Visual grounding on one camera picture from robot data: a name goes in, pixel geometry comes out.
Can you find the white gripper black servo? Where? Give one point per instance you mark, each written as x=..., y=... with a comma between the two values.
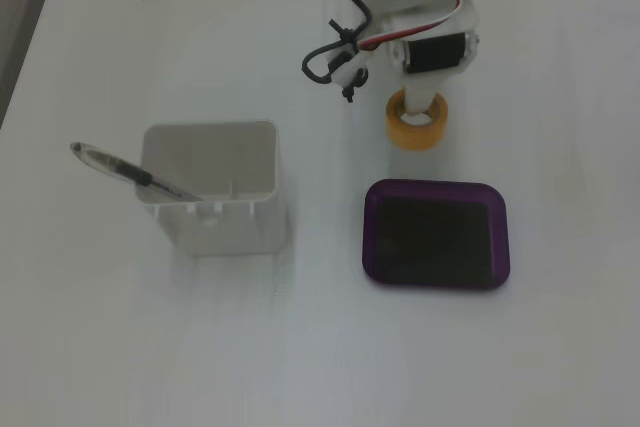
x=434, y=55

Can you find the yellow tape roll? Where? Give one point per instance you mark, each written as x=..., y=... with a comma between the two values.
x=415, y=140

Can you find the purple rectangular tray box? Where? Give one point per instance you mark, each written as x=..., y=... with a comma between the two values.
x=435, y=242

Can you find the white square plastic container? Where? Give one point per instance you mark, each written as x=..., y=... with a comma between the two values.
x=225, y=233

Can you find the clear black ballpoint pen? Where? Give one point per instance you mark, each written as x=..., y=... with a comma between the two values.
x=125, y=169

